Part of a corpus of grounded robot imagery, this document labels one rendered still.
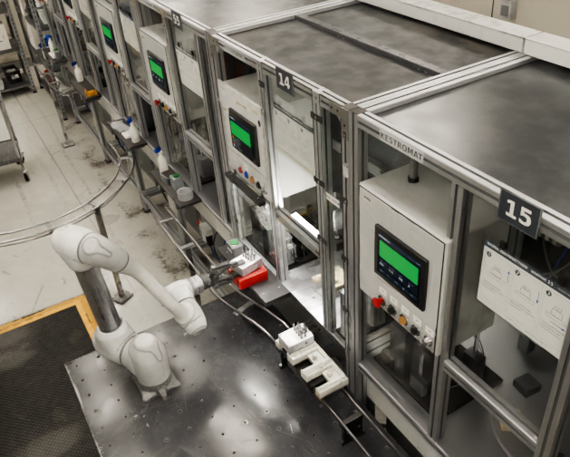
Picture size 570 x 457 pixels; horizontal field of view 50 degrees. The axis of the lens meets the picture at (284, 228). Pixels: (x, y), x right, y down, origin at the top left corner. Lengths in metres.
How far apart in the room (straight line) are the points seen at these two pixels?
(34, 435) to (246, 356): 1.45
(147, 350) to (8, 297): 2.35
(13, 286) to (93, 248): 2.69
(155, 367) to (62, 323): 1.81
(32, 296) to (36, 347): 0.58
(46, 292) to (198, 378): 2.18
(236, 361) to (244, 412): 0.30
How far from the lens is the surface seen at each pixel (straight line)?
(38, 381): 4.22
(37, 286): 4.99
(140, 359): 2.81
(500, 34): 2.57
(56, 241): 2.61
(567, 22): 5.98
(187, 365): 3.04
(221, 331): 3.17
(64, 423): 3.91
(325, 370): 2.67
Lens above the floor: 2.85
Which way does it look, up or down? 35 degrees down
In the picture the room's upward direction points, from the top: 5 degrees counter-clockwise
